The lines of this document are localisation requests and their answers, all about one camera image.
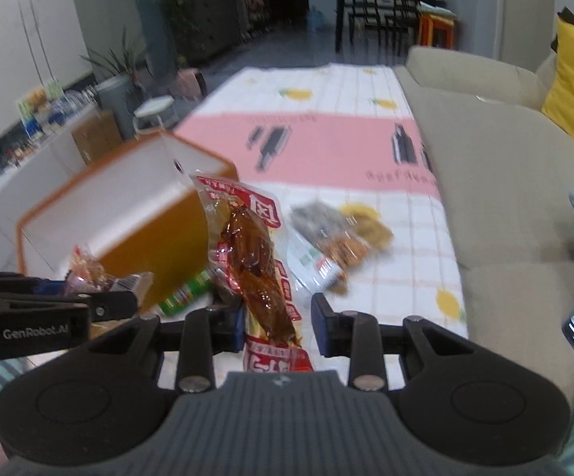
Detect potted green plant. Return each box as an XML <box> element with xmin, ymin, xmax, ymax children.
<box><xmin>80</xmin><ymin>27</ymin><xmax>151</xmax><ymax>84</ymax></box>

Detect pink small suitcase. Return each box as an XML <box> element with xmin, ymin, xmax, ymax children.
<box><xmin>176</xmin><ymin>68</ymin><xmax>207</xmax><ymax>100</ymax></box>

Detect grey trash bin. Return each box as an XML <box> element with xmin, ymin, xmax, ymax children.
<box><xmin>95</xmin><ymin>74</ymin><xmax>134</xmax><ymax>141</ymax></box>

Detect orange stool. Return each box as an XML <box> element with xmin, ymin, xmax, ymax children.
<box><xmin>418</xmin><ymin>12</ymin><xmax>457</xmax><ymax>50</ymax></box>

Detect orange white storage box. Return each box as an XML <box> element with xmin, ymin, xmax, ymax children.
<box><xmin>17</xmin><ymin>132</ymin><xmax>237</xmax><ymax>307</ymax></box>

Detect white tv cabinet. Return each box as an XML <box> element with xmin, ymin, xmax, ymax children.
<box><xmin>0</xmin><ymin>104</ymin><xmax>98</xmax><ymax>271</ymax></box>

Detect white round stool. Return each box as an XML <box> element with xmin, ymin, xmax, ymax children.
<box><xmin>132</xmin><ymin>96</ymin><xmax>179</xmax><ymax>135</ymax></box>

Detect red braised meat packet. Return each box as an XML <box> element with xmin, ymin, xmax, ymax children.
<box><xmin>191</xmin><ymin>172</ymin><xmax>313</xmax><ymax>373</ymax></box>

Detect blue water jug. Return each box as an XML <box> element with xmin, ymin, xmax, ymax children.
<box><xmin>306</xmin><ymin>6</ymin><xmax>325</xmax><ymax>33</ymax></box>

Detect brown cardboard box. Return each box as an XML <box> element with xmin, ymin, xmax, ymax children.
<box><xmin>72</xmin><ymin>111</ymin><xmax>122</xmax><ymax>165</ymax></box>

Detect white grey snack bag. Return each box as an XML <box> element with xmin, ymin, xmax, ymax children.
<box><xmin>290</xmin><ymin>200</ymin><xmax>393</xmax><ymax>294</ymax></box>

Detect pink white tablecloth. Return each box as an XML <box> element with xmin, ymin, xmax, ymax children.
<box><xmin>132</xmin><ymin>61</ymin><xmax>469</xmax><ymax>388</ymax></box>

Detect small clear braised egg packet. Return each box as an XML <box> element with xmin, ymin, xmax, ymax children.
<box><xmin>63</xmin><ymin>246</ymin><xmax>154</xmax><ymax>305</ymax></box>

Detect beige sofa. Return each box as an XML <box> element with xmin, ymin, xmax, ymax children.
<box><xmin>396</xmin><ymin>46</ymin><xmax>574</xmax><ymax>401</ymax></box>

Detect dark dining table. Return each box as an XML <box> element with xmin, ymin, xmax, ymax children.
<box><xmin>334</xmin><ymin>0</ymin><xmax>441</xmax><ymax>53</ymax></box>

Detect green sausage stick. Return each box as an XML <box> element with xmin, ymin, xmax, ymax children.
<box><xmin>158</xmin><ymin>269</ymin><xmax>213</xmax><ymax>317</ymax></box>

